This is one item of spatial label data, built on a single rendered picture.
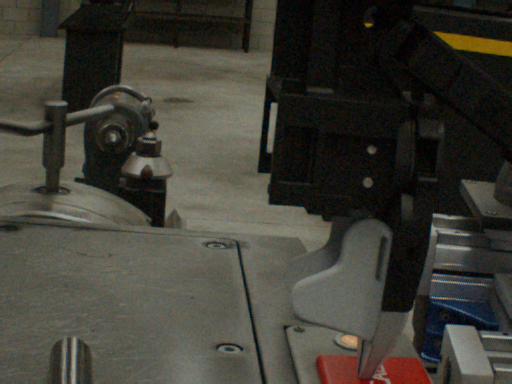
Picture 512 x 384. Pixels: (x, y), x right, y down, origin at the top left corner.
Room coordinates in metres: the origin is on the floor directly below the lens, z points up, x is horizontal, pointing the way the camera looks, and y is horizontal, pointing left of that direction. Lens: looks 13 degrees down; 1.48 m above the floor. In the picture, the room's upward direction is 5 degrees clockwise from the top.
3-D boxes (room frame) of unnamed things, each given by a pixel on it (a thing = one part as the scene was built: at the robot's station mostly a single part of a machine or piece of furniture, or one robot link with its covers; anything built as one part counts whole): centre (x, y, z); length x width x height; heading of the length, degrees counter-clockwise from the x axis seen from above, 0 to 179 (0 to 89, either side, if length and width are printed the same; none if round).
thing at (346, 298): (0.49, -0.05, 1.31); 0.06 x 0.03 x 0.09; 95
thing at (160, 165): (1.56, 0.16, 1.13); 0.08 x 0.08 x 0.03
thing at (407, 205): (0.49, -0.07, 1.35); 0.05 x 0.02 x 0.09; 5
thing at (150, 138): (1.56, 0.16, 1.17); 0.04 x 0.04 x 0.03
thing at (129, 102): (2.14, 0.29, 1.01); 0.30 x 0.20 x 0.29; 5
